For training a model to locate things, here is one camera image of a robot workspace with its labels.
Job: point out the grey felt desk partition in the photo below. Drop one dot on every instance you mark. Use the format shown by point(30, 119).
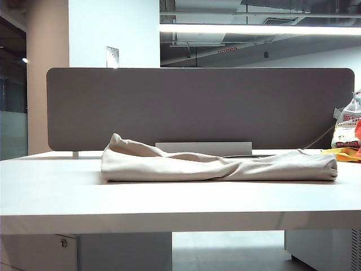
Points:
point(197, 107)

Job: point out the grey desk leg panel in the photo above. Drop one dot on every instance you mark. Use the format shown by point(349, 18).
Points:
point(124, 251)

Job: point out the beige T-shirt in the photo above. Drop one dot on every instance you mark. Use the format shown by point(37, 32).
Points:
point(197, 169)

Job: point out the yellow cloth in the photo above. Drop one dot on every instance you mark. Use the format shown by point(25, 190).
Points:
point(347, 156)

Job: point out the printed plastic snack bag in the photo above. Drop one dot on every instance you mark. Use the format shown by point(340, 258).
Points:
point(348, 127)

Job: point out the ceiling air vent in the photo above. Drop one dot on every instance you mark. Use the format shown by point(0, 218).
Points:
point(280, 21)

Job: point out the red ceiling sign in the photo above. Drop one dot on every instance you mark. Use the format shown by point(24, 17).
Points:
point(227, 50)

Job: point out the long ceiling strip light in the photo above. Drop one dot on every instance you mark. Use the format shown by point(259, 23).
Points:
point(253, 29)

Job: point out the metal wall plate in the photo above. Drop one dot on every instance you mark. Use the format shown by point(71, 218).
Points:
point(112, 56)

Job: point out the white vented cabinet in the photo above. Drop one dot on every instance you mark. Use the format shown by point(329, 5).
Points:
point(324, 248)

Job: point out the red plastic bag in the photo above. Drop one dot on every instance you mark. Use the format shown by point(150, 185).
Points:
point(359, 135)

